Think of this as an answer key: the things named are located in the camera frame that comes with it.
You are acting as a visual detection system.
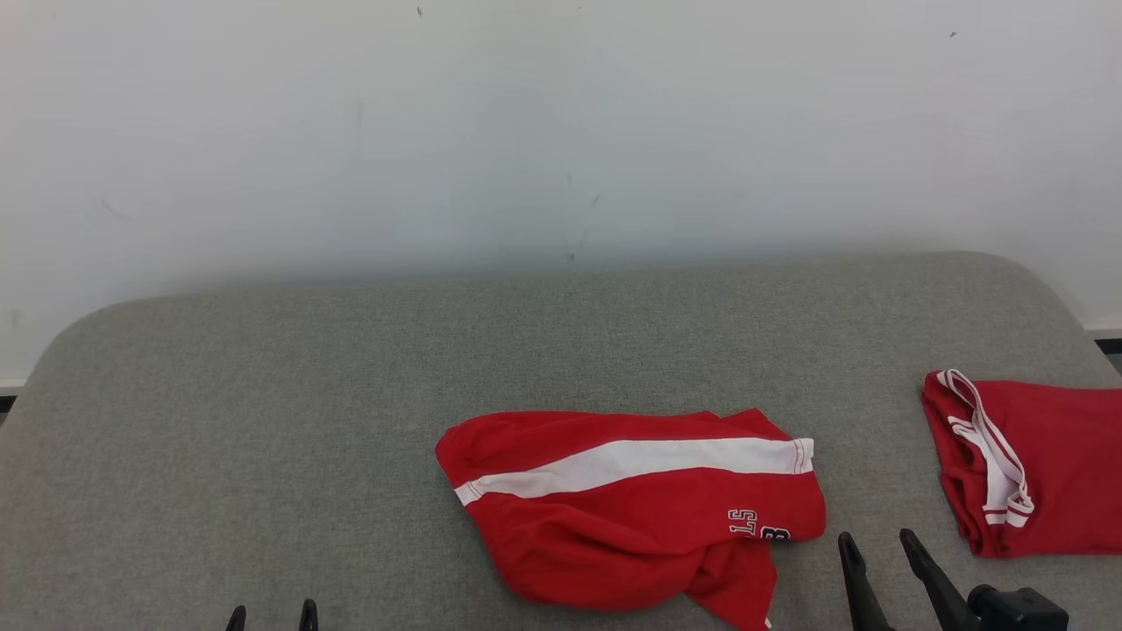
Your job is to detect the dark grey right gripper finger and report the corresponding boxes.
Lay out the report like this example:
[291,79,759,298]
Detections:
[899,528,979,631]
[837,531,896,631]

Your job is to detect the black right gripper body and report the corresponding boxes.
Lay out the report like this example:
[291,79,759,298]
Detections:
[968,585,1070,631]

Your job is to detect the red basketball jersey white trim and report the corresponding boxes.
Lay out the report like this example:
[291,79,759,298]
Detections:
[921,369,1122,559]

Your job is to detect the red shorts with white stripe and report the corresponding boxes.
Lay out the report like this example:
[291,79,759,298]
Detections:
[435,408,827,631]

